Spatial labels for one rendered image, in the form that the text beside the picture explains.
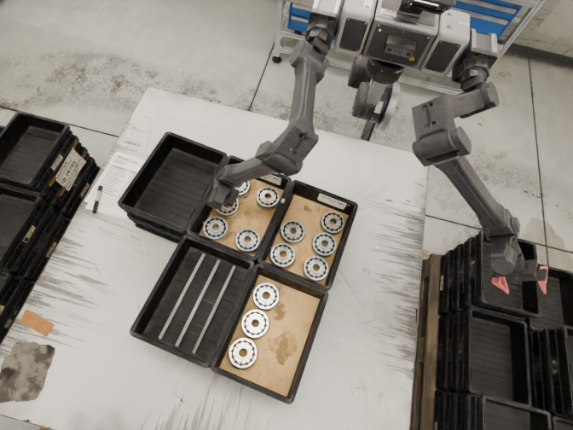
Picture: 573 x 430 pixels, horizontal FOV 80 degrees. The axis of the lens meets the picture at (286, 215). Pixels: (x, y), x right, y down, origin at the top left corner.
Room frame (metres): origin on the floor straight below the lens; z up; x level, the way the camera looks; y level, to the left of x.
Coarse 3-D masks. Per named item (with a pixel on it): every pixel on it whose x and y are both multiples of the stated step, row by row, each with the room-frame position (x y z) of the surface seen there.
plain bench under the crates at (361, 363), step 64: (128, 128) 1.00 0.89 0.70; (192, 128) 1.08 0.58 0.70; (256, 128) 1.16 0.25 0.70; (384, 192) 0.93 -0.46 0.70; (64, 256) 0.29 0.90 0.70; (128, 256) 0.35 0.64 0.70; (384, 256) 0.59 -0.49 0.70; (64, 320) 0.04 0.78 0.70; (128, 320) 0.09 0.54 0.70; (384, 320) 0.30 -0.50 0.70; (64, 384) -0.17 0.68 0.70; (128, 384) -0.13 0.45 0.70; (192, 384) -0.09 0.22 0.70; (320, 384) 0.01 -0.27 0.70; (384, 384) 0.05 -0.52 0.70
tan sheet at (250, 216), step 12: (252, 180) 0.77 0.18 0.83; (252, 192) 0.71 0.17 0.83; (240, 204) 0.64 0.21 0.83; (252, 204) 0.65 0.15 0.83; (216, 216) 0.56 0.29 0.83; (240, 216) 0.59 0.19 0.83; (252, 216) 0.60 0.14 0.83; (264, 216) 0.61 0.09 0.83; (216, 228) 0.51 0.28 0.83; (240, 228) 0.53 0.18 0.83; (252, 228) 0.54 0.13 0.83; (264, 228) 0.55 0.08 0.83; (228, 240) 0.47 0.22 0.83
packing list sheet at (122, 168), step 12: (120, 156) 0.82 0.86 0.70; (132, 156) 0.84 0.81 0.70; (108, 168) 0.75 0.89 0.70; (120, 168) 0.76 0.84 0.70; (132, 168) 0.77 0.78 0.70; (108, 180) 0.68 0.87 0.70; (120, 180) 0.70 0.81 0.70; (96, 192) 0.61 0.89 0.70; (108, 192) 0.62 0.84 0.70; (120, 192) 0.64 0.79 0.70; (108, 204) 0.56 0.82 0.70; (120, 216) 0.52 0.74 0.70
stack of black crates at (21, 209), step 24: (0, 192) 0.62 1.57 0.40; (24, 192) 0.62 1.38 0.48; (0, 216) 0.49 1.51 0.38; (24, 216) 0.52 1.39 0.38; (48, 216) 0.55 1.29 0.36; (0, 240) 0.37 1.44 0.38; (24, 240) 0.39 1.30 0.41; (48, 240) 0.45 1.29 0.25; (0, 264) 0.23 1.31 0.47; (24, 264) 0.28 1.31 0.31
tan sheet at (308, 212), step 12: (300, 204) 0.70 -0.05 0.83; (312, 204) 0.71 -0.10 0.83; (288, 216) 0.63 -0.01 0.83; (300, 216) 0.64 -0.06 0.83; (312, 216) 0.66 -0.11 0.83; (348, 216) 0.69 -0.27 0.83; (312, 228) 0.60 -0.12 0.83; (276, 240) 0.51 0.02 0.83; (336, 240) 0.57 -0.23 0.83; (300, 252) 0.48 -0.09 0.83; (312, 252) 0.49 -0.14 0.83; (300, 264) 0.43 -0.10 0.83
